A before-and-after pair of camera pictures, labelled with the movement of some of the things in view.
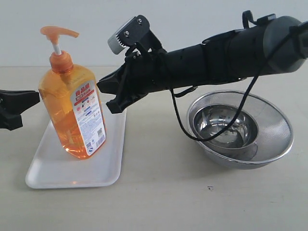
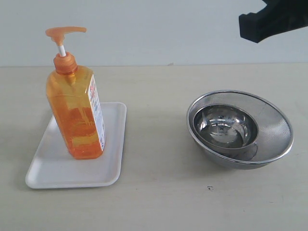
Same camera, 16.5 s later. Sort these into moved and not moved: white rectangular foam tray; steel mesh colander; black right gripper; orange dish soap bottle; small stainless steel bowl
Moved: orange dish soap bottle; black right gripper
Not moved: small stainless steel bowl; steel mesh colander; white rectangular foam tray
